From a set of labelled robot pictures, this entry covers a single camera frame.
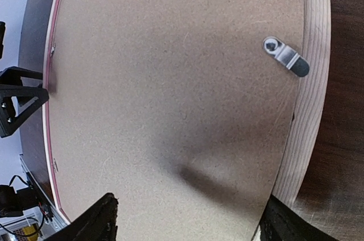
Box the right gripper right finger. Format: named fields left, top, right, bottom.
left=259, top=196, right=337, bottom=241

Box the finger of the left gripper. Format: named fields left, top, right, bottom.
left=1, top=67, right=49, bottom=138

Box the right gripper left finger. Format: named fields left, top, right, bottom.
left=47, top=193, right=118, bottom=241

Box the brown backing board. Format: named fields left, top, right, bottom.
left=47, top=0, right=304, bottom=240

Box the pink wooden picture frame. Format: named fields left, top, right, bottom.
left=42, top=0, right=331, bottom=223

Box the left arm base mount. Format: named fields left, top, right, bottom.
left=1, top=175, right=47, bottom=219

